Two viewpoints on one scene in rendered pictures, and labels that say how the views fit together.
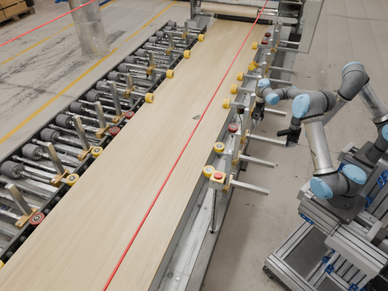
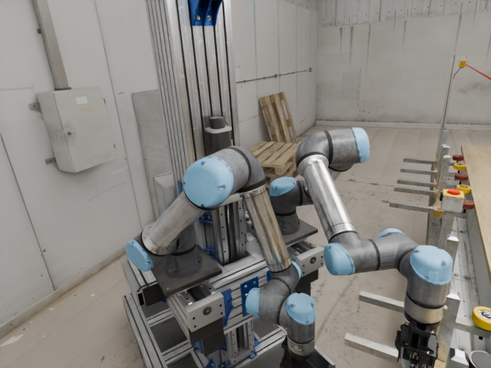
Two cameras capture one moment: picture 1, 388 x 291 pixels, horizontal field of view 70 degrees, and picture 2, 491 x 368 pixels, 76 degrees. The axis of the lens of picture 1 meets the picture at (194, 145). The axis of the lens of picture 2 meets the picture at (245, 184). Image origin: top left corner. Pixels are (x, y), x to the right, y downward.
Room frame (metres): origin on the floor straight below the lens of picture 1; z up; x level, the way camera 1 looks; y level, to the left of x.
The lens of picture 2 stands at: (2.23, -0.73, 1.77)
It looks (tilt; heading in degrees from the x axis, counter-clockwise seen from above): 21 degrees down; 191
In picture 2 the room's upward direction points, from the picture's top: 4 degrees counter-clockwise
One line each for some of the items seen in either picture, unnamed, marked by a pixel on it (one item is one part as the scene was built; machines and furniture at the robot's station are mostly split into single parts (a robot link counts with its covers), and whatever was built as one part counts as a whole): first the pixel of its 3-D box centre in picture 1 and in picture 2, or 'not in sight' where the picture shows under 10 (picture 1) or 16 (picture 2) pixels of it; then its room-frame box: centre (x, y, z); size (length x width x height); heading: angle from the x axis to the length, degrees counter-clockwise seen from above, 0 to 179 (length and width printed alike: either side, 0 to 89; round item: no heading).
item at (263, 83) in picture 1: (263, 88); (427, 274); (1.62, -0.46, 1.32); 0.09 x 0.08 x 0.11; 17
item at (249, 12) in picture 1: (243, 10); not in sight; (4.05, -0.68, 1.05); 1.43 x 0.12 x 0.12; 70
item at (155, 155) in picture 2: not in sight; (188, 158); (-1.09, -2.01, 0.78); 0.90 x 0.45 x 1.55; 161
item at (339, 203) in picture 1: (343, 193); (283, 217); (0.93, -0.81, 1.09); 0.15 x 0.15 x 0.10
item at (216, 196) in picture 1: (215, 209); (441, 254); (0.94, -0.12, 0.93); 0.05 x 0.04 x 0.45; 160
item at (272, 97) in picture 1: (272, 96); (394, 251); (1.53, -0.51, 1.32); 0.11 x 0.11 x 0.08; 17
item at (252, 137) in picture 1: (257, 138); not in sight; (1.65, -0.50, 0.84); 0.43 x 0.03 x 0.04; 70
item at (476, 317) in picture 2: (208, 174); (484, 326); (1.27, -0.10, 0.85); 0.08 x 0.08 x 0.11
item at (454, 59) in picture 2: not in sight; (449, 114); (-0.98, 0.61, 1.20); 0.15 x 0.12 x 1.00; 160
